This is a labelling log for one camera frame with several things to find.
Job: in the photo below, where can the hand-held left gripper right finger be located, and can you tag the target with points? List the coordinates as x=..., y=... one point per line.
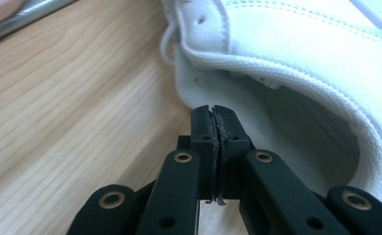
x=231, y=137

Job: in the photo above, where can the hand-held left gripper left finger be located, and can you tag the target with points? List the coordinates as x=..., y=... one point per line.
x=205, y=130

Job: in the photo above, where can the grey metal shoe rack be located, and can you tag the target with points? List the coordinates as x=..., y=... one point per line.
x=22, y=19

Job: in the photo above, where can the white sneaker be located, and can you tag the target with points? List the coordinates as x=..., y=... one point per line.
x=310, y=49

